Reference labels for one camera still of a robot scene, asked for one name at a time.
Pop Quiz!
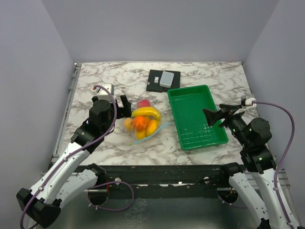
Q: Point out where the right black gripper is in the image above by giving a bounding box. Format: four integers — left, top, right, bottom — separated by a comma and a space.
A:
203, 103, 251, 147

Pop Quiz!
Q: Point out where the yellow peach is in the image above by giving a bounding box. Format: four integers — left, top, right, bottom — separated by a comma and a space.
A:
123, 118, 133, 132

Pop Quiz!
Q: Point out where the orange fruit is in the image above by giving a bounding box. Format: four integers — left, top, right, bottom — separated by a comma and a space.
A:
133, 116, 148, 131

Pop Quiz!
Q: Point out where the yellow banana bunch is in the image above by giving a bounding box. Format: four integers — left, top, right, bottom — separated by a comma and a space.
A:
131, 107, 161, 121

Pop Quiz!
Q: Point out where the red apple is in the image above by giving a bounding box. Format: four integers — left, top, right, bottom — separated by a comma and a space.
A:
137, 99, 151, 109

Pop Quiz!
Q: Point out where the clear zip top bag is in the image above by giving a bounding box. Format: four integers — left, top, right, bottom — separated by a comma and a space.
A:
123, 99, 174, 146

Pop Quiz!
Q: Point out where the orange yellow mango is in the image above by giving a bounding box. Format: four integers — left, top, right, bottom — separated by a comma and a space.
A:
146, 119, 159, 136

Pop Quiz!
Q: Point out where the green plastic tray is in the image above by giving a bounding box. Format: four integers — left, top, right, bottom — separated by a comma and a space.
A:
167, 85, 228, 150

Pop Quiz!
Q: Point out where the yellow lemon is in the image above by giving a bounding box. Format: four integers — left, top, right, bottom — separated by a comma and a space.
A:
136, 130, 146, 140

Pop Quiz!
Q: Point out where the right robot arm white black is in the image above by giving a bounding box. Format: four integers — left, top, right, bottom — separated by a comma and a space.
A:
203, 104, 302, 229

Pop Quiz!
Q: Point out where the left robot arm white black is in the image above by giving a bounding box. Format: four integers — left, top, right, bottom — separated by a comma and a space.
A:
16, 95, 132, 229

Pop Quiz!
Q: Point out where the black flat box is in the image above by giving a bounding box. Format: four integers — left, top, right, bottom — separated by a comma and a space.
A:
146, 70, 181, 93

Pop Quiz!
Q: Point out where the grey translucent small case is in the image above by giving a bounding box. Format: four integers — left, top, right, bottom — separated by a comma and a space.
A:
160, 71, 174, 88

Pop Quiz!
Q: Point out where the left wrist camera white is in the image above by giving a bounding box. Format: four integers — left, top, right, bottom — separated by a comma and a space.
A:
93, 83, 114, 103

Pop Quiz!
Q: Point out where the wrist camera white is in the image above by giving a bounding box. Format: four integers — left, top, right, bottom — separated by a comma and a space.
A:
93, 83, 114, 103
234, 94, 256, 115

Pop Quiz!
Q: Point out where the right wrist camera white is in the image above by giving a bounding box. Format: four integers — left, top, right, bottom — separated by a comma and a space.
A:
234, 94, 256, 115

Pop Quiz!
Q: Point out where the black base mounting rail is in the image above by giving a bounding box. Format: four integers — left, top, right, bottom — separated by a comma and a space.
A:
102, 165, 231, 199

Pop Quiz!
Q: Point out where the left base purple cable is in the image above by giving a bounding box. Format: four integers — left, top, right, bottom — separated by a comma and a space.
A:
88, 180, 134, 212

